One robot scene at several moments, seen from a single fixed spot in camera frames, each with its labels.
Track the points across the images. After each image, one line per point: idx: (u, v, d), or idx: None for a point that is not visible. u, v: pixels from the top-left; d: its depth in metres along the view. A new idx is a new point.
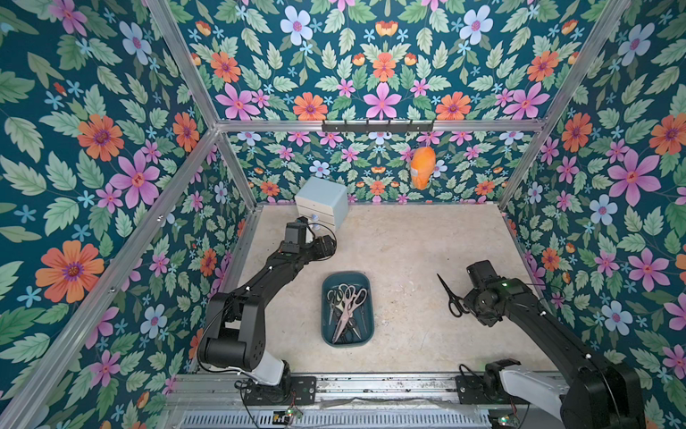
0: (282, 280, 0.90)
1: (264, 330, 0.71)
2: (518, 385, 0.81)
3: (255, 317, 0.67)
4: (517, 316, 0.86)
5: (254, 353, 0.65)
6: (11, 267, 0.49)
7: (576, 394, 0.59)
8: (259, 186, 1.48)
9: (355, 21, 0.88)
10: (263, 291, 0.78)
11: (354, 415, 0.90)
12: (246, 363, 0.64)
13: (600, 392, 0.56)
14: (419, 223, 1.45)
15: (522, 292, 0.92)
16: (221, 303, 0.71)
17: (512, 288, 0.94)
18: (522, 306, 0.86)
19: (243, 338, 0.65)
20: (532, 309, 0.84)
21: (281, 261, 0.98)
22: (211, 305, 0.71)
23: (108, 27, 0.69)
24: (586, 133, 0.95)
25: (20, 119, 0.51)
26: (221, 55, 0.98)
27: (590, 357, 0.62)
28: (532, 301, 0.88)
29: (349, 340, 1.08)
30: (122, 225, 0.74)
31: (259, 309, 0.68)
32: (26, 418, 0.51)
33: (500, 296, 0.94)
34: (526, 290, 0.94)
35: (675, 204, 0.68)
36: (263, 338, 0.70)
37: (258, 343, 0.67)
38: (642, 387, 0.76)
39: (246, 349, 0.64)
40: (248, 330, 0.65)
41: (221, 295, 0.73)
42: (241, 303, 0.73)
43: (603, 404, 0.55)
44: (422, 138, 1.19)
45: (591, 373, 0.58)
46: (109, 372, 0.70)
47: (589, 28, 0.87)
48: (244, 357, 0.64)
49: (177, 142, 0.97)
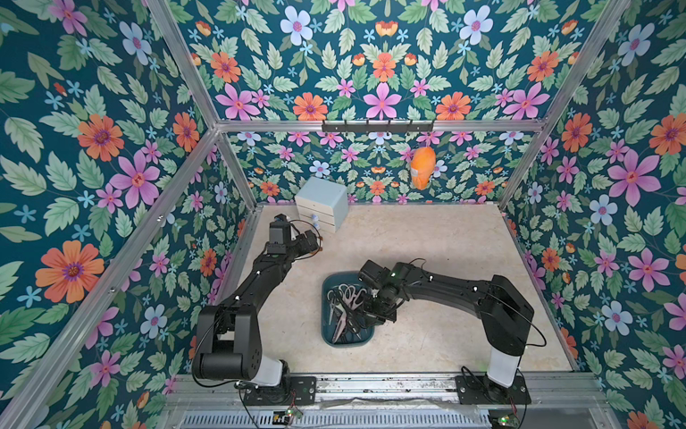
0: (271, 281, 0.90)
1: (260, 339, 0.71)
2: (498, 367, 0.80)
3: (250, 326, 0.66)
4: (422, 293, 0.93)
5: (252, 363, 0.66)
6: (11, 267, 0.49)
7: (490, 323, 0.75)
8: (259, 186, 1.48)
9: (356, 22, 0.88)
10: (252, 300, 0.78)
11: (354, 415, 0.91)
12: (246, 374, 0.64)
13: (497, 310, 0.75)
14: (420, 223, 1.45)
15: (407, 271, 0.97)
16: (213, 315, 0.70)
17: (402, 275, 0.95)
18: (414, 285, 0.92)
19: (238, 349, 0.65)
20: (422, 280, 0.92)
21: (270, 264, 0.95)
22: (202, 318, 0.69)
23: (108, 27, 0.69)
24: (586, 133, 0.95)
25: (20, 119, 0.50)
26: (221, 55, 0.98)
27: (479, 290, 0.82)
28: (419, 273, 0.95)
29: (349, 340, 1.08)
30: (122, 225, 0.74)
31: (252, 317, 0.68)
32: (26, 419, 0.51)
33: (396, 285, 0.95)
34: (409, 265, 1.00)
35: (675, 204, 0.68)
36: (260, 346, 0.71)
37: (255, 352, 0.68)
38: (642, 388, 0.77)
39: (245, 359, 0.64)
40: (244, 340, 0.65)
41: (211, 307, 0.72)
42: (233, 312, 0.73)
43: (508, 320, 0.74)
44: (422, 138, 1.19)
45: (488, 301, 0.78)
46: (109, 372, 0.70)
47: (589, 28, 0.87)
48: (242, 367, 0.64)
49: (177, 142, 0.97)
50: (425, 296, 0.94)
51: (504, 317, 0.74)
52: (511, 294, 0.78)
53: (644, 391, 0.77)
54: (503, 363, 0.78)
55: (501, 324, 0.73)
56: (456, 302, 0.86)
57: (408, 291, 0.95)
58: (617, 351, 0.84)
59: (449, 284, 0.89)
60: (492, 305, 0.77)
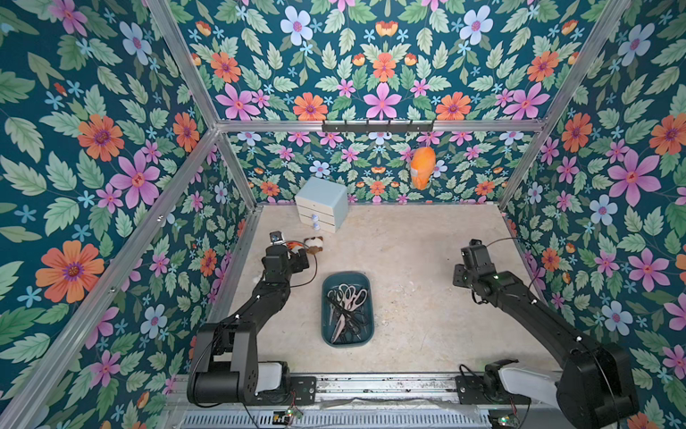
0: (270, 309, 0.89)
1: (257, 359, 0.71)
2: (529, 385, 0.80)
3: (247, 343, 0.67)
4: (509, 307, 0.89)
5: (248, 383, 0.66)
6: (11, 267, 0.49)
7: (570, 379, 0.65)
8: (259, 186, 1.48)
9: (356, 22, 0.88)
10: (252, 318, 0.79)
11: (354, 415, 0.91)
12: (241, 395, 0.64)
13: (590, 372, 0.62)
14: (420, 223, 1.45)
15: (512, 282, 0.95)
16: (211, 333, 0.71)
17: (505, 281, 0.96)
18: (512, 295, 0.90)
19: (235, 367, 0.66)
20: (523, 299, 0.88)
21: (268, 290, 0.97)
22: (200, 336, 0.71)
23: (108, 27, 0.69)
24: (586, 133, 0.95)
25: (20, 119, 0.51)
26: (221, 55, 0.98)
27: (583, 342, 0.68)
28: (523, 291, 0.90)
29: (350, 340, 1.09)
30: (122, 225, 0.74)
31: (251, 334, 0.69)
32: (26, 419, 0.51)
33: (492, 287, 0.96)
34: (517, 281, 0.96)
35: (676, 204, 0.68)
36: (256, 366, 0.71)
37: (251, 372, 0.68)
38: (640, 387, 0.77)
39: (240, 378, 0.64)
40: (240, 357, 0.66)
41: (211, 325, 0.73)
42: (231, 331, 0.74)
43: (594, 388, 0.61)
44: (422, 138, 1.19)
45: (584, 356, 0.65)
46: (109, 372, 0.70)
47: (589, 28, 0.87)
48: (238, 386, 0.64)
49: (177, 142, 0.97)
50: (510, 312, 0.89)
51: (589, 382, 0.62)
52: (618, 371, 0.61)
53: (643, 391, 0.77)
54: (542, 391, 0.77)
55: (585, 391, 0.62)
56: (547, 339, 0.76)
57: (500, 299, 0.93)
58: None
59: (553, 321, 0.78)
60: (586, 361, 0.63)
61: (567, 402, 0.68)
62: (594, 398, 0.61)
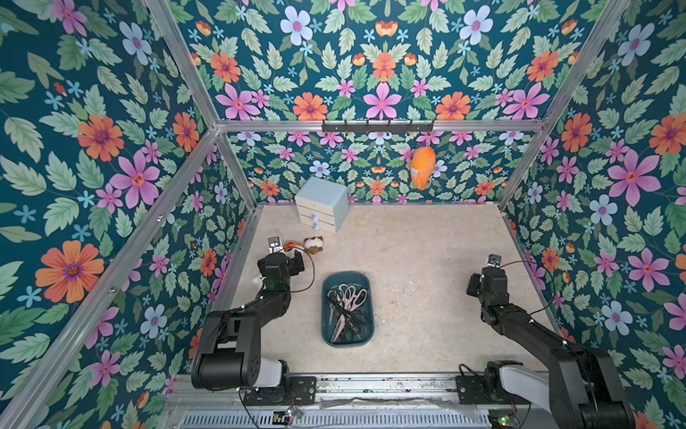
0: (271, 311, 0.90)
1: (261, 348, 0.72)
2: (527, 388, 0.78)
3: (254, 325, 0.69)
4: (511, 332, 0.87)
5: (252, 365, 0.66)
6: (11, 267, 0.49)
7: (556, 378, 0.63)
8: (259, 186, 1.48)
9: (355, 21, 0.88)
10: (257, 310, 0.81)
11: (354, 415, 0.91)
12: (245, 378, 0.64)
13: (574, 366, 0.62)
14: (420, 223, 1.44)
15: (515, 311, 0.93)
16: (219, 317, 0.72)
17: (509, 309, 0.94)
18: (514, 318, 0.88)
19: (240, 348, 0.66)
20: (522, 319, 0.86)
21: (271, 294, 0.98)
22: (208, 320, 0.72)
23: (108, 27, 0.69)
24: (586, 133, 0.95)
25: (20, 119, 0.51)
26: (221, 55, 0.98)
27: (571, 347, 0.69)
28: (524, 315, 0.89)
29: (349, 340, 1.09)
30: (122, 225, 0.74)
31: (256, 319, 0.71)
32: (26, 419, 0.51)
33: (497, 315, 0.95)
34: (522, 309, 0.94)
35: (675, 204, 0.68)
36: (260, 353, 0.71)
37: (255, 356, 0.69)
38: (641, 387, 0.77)
39: (245, 358, 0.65)
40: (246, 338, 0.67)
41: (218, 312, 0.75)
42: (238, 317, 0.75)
43: (578, 382, 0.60)
44: (422, 138, 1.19)
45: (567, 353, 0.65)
46: (109, 372, 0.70)
47: (589, 28, 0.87)
48: (241, 366, 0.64)
49: (177, 142, 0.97)
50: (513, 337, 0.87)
51: (572, 375, 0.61)
52: (602, 374, 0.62)
53: (643, 391, 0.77)
54: (538, 395, 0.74)
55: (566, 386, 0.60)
56: (537, 347, 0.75)
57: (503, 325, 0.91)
58: (618, 351, 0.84)
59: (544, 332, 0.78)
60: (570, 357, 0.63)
61: (557, 408, 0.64)
62: (577, 392, 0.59)
